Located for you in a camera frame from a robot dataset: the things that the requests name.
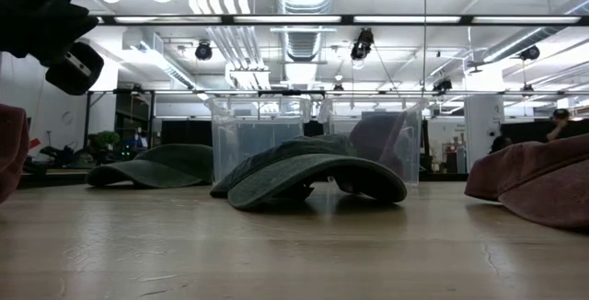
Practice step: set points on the black ceiling spotlight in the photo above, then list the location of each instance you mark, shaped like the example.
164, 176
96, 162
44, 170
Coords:
442, 84
530, 53
203, 51

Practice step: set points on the clear plastic storage bin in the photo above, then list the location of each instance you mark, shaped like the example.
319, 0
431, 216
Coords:
336, 116
257, 120

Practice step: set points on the white column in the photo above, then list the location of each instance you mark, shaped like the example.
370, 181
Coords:
483, 125

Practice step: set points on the dark green baseball cap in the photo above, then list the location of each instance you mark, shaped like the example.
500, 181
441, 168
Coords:
161, 166
299, 171

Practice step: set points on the person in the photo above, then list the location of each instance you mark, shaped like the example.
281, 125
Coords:
500, 144
561, 127

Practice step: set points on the small green potted shrub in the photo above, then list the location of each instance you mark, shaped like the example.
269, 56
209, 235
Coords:
108, 139

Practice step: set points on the maroon baseball cap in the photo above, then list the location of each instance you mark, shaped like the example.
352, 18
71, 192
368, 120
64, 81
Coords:
11, 153
373, 139
538, 185

